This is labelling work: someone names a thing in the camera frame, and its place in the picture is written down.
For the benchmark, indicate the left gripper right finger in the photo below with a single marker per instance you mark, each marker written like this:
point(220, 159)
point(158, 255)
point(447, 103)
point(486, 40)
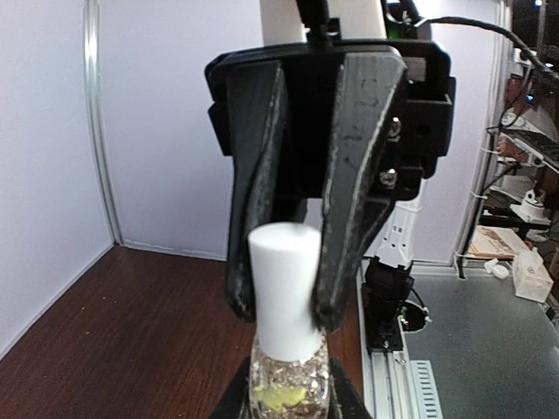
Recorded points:
point(345, 403)

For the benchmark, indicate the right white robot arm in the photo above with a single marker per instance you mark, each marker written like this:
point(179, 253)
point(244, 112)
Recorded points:
point(393, 200)

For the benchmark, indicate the white tissue pack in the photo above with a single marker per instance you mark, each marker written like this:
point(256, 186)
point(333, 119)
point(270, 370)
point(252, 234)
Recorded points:
point(530, 278)

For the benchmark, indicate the right aluminium frame post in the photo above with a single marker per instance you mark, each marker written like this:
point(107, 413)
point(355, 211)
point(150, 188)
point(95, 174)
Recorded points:
point(92, 76)

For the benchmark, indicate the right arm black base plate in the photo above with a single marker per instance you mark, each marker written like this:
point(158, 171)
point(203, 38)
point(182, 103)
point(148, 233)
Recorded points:
point(381, 325)

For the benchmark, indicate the cardboard box with print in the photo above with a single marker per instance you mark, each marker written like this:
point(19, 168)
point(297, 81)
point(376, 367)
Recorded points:
point(495, 242)

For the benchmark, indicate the background shelf with equipment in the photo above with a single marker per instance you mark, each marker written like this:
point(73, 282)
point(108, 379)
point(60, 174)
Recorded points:
point(531, 101)

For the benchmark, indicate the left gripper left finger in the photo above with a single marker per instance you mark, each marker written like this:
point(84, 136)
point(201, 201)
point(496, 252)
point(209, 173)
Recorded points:
point(234, 403)

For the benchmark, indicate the right round circuit board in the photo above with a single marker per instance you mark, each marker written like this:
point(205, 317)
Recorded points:
point(413, 317)

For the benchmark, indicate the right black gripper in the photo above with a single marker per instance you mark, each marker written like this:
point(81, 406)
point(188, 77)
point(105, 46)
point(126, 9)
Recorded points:
point(369, 75)

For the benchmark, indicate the glitter nail polish bottle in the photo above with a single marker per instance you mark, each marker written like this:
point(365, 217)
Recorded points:
point(289, 372)

